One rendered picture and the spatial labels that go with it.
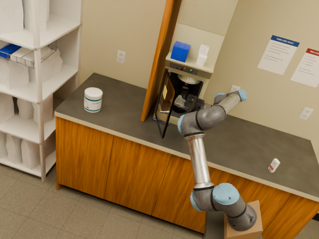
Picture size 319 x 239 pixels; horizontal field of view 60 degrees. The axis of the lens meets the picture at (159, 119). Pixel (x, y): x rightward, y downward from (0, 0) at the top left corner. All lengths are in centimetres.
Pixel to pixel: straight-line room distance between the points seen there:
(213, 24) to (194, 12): 14
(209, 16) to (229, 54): 60
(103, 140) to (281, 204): 141
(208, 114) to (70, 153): 133
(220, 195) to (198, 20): 106
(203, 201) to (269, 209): 94
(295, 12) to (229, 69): 61
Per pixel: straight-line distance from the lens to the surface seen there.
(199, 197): 153
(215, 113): 149
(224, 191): 146
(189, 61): 188
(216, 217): 171
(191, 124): 150
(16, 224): 269
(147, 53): 247
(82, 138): 224
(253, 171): 210
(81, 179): 258
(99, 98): 211
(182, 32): 190
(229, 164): 206
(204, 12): 185
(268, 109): 260
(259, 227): 155
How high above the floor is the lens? 224
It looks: 36 degrees down
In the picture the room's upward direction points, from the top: 15 degrees clockwise
